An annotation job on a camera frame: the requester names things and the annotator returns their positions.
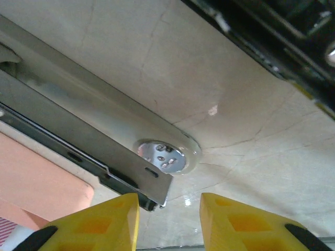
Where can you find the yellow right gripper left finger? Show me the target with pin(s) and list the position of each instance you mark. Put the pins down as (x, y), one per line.
(99, 230)

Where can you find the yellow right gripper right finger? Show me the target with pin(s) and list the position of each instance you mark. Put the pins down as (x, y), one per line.
(235, 230)

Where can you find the pink plastic tray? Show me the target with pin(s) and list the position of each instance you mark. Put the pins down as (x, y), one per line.
(39, 177)

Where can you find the black metal stapler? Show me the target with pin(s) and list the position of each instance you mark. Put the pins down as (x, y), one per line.
(78, 136)

